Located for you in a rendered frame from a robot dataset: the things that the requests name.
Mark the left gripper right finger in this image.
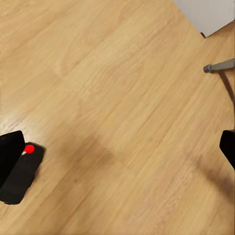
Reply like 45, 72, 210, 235
219, 130, 235, 170

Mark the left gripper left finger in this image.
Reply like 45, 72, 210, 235
0, 130, 25, 189

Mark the digital camera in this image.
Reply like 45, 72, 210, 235
0, 142, 44, 205

